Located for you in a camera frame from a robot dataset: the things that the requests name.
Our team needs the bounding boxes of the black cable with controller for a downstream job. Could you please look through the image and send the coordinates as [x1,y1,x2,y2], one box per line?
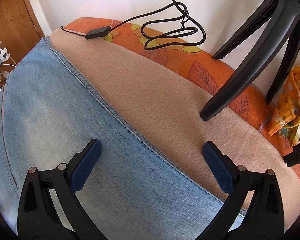
[60,0,207,51]

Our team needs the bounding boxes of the peach fleece blanket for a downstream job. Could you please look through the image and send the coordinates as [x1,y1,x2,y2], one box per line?
[50,30,300,228]

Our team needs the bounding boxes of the black ring light tripod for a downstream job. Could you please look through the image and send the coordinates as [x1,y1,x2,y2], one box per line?
[200,0,300,121]

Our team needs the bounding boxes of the light blue denim pants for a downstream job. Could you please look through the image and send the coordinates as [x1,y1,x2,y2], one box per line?
[0,38,222,239]

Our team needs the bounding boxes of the orange floral scarf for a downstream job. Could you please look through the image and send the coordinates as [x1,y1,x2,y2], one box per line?
[268,65,300,146]

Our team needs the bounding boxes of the orange floral bed sheet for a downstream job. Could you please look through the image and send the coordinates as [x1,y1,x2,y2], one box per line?
[69,18,300,179]

